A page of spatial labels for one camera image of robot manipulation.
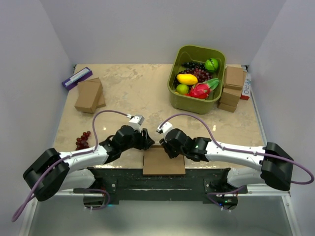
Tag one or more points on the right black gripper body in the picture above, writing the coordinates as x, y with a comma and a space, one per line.
173, 153

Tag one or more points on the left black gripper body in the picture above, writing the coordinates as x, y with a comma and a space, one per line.
138, 141

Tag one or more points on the brown cardboard paper box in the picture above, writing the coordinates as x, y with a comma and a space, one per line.
156, 162

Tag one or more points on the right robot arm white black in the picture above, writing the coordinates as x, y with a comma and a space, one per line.
270, 165

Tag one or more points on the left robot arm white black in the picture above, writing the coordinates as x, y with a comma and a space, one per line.
48, 172

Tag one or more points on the folded cardboard box left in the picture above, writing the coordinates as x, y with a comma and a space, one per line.
90, 96

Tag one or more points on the folded cardboard box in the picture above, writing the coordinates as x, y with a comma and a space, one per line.
234, 78
229, 99
90, 96

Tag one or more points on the folded cardboard box lower right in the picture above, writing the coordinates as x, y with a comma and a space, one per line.
229, 99

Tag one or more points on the purple rectangular box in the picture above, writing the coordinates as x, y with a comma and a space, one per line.
80, 76

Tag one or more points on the folded cardboard box top right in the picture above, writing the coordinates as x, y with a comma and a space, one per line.
234, 78

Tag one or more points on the red grape bunch on table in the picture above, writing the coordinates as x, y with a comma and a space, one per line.
82, 141

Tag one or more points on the green lime toy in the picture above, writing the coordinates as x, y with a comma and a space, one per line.
182, 89

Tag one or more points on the pink dragon fruit toy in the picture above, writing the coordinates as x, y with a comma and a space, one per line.
202, 90

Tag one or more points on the yellow mango toy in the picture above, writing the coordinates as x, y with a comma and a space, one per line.
187, 79

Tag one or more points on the red grape bunch in basket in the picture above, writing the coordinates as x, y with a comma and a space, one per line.
200, 74

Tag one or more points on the dark purple grape bunch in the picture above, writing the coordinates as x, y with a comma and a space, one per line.
193, 65

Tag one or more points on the green round melon toy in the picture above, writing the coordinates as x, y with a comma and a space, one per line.
211, 64

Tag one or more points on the white red carton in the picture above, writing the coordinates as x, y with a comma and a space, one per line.
246, 92

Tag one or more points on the green plastic basket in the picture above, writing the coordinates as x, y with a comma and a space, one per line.
197, 54

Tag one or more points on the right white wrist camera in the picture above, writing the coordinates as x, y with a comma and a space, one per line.
164, 128

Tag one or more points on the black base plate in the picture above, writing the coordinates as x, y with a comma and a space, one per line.
201, 185

